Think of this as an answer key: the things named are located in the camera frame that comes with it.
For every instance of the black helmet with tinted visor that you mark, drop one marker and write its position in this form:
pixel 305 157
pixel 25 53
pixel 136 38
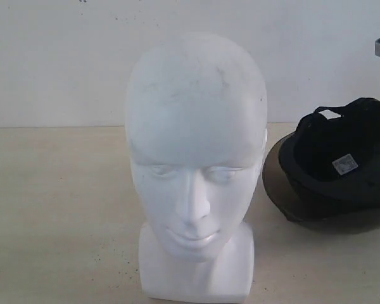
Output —
pixel 325 175

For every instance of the white mannequin head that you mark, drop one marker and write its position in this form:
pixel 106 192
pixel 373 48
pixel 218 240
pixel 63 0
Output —
pixel 196 127

